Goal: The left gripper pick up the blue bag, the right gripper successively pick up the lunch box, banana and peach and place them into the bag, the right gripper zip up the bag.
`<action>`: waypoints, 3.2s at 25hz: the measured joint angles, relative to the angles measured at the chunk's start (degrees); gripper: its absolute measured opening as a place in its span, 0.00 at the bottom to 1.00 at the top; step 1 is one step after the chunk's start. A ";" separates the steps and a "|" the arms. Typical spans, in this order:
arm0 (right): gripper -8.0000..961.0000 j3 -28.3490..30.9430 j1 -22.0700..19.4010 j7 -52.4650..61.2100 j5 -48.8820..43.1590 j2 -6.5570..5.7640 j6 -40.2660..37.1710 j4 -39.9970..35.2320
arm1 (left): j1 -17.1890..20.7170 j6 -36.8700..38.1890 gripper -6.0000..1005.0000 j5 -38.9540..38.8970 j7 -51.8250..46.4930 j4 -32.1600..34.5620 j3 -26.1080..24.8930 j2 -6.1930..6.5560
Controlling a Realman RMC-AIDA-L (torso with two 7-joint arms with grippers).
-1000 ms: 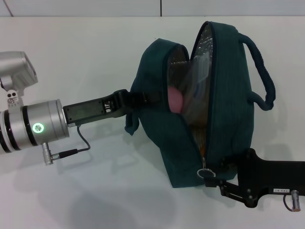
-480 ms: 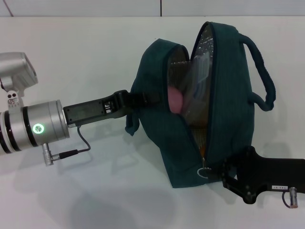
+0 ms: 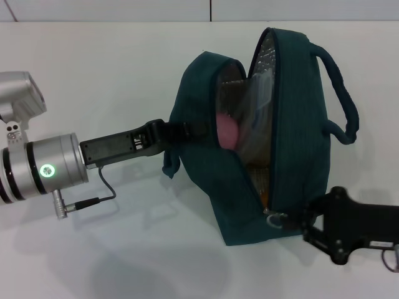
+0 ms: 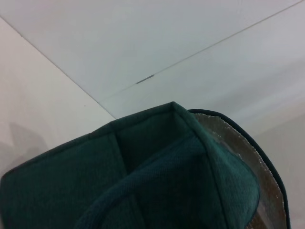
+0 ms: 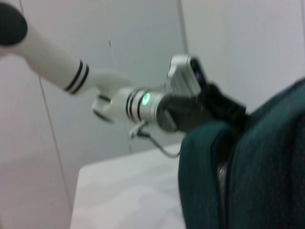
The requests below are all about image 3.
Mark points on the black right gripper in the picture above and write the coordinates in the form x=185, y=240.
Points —
x=358, y=224

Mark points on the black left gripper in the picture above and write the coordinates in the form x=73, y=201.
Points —
x=112, y=149

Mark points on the pink toy peach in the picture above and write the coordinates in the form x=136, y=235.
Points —
x=227, y=130

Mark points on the yellow banana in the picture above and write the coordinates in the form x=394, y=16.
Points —
x=264, y=196

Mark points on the dark teal lunch bag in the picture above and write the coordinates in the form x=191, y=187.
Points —
x=299, y=140

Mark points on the clear blue-rimmed food container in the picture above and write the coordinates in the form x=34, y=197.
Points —
x=260, y=102

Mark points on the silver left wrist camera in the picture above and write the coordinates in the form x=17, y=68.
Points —
x=22, y=96

